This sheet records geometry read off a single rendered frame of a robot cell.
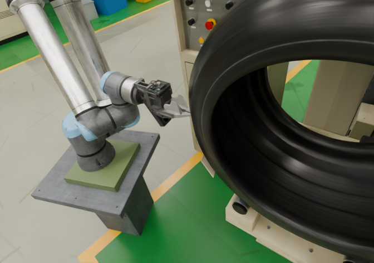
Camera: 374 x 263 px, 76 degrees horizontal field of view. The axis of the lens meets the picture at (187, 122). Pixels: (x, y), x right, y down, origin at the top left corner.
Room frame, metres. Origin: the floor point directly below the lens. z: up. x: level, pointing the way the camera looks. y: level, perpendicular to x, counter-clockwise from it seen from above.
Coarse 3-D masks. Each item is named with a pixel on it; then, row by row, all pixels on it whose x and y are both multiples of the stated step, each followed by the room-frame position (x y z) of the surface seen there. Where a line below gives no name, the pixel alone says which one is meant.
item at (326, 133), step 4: (304, 124) 0.56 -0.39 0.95; (308, 128) 0.54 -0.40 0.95; (312, 128) 0.53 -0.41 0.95; (316, 128) 0.53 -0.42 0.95; (316, 132) 0.51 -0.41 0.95; (320, 132) 0.51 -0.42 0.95; (324, 132) 0.51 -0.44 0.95; (328, 132) 0.50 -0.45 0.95; (328, 136) 0.49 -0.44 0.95; (332, 136) 0.49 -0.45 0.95; (336, 136) 0.48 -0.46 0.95; (340, 136) 0.48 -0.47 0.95; (344, 136) 0.48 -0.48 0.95; (348, 140) 0.46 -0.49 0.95; (352, 140) 0.46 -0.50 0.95; (356, 140) 0.45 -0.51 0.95
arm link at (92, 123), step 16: (16, 0) 0.94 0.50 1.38; (32, 0) 0.96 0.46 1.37; (32, 16) 0.92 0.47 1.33; (32, 32) 0.89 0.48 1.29; (48, 32) 0.89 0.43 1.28; (48, 48) 0.85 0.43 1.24; (64, 48) 0.88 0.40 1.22; (48, 64) 0.82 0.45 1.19; (64, 64) 0.82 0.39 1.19; (64, 80) 0.77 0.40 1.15; (80, 80) 0.80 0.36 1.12; (64, 96) 0.76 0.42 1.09; (80, 96) 0.74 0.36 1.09; (80, 112) 0.70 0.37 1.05; (96, 112) 0.71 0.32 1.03; (80, 128) 0.65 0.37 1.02; (96, 128) 0.66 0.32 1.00; (112, 128) 0.69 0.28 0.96
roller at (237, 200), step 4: (236, 200) 0.34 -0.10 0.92; (240, 200) 0.34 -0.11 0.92; (232, 204) 0.34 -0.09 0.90; (236, 204) 0.33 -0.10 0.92; (240, 204) 0.32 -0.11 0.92; (244, 204) 0.32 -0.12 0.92; (236, 208) 0.33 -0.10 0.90; (240, 208) 0.32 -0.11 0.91; (244, 208) 0.31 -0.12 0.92; (248, 208) 0.32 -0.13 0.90; (240, 212) 0.32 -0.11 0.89; (244, 212) 0.31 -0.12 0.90
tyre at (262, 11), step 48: (240, 0) 0.39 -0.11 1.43; (288, 0) 0.30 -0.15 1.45; (336, 0) 0.26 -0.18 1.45; (240, 48) 0.32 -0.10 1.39; (288, 48) 0.27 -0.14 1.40; (336, 48) 0.24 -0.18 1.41; (192, 96) 0.40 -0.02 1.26; (240, 96) 0.58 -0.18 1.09; (240, 144) 0.47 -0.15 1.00; (288, 144) 0.49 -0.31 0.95; (336, 144) 0.42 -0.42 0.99; (240, 192) 0.31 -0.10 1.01; (288, 192) 0.34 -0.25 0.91; (336, 192) 0.31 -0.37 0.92; (336, 240) 0.17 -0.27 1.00
